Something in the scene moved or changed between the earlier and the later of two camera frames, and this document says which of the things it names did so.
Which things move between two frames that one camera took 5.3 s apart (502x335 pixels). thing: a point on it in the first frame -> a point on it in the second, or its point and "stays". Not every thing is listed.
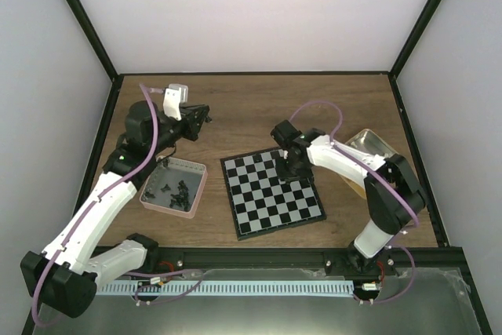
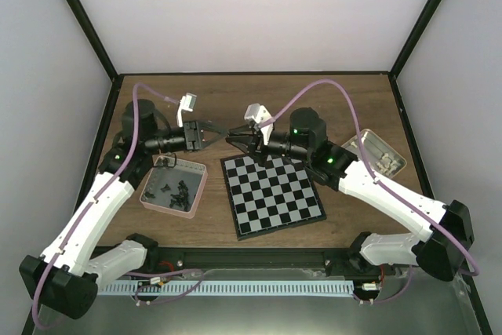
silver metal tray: [369, 142] stays
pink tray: [175, 187] stays
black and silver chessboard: [262, 205] stays
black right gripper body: [292, 170] -> [258, 149]
